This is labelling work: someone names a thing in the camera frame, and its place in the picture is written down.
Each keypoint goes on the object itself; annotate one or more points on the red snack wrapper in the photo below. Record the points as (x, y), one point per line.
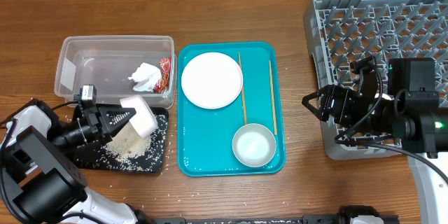
(163, 83)

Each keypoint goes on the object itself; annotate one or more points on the white tissue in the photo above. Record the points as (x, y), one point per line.
(146, 78)

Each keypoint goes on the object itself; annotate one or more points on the wooden chopstick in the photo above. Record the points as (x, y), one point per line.
(242, 90)
(271, 82)

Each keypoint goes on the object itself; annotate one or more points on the left wooden chopstick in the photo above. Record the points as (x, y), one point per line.
(242, 90)

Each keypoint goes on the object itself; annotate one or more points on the pink bowl with rice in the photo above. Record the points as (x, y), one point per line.
(144, 122)

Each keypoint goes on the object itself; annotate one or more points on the right wooden chopstick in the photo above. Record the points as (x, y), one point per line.
(271, 82)

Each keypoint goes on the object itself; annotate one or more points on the teal plastic tray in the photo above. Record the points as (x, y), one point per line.
(205, 135)

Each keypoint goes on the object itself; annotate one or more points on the grey-white bowl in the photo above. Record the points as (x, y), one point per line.
(254, 145)

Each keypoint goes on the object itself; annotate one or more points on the black square tray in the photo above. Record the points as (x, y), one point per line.
(128, 156)

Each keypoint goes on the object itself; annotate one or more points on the clear plastic bin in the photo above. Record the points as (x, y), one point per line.
(108, 61)

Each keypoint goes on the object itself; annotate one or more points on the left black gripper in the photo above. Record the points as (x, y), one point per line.
(94, 117)

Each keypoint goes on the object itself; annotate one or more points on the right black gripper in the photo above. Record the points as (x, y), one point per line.
(343, 94)

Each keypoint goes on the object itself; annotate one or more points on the grey dishwasher rack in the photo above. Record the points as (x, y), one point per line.
(341, 31)

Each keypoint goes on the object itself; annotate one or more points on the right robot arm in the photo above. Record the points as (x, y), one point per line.
(403, 116)

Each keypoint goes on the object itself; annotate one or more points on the white round plate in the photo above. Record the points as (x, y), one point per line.
(211, 80)

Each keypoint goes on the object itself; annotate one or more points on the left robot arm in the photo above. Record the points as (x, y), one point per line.
(40, 182)

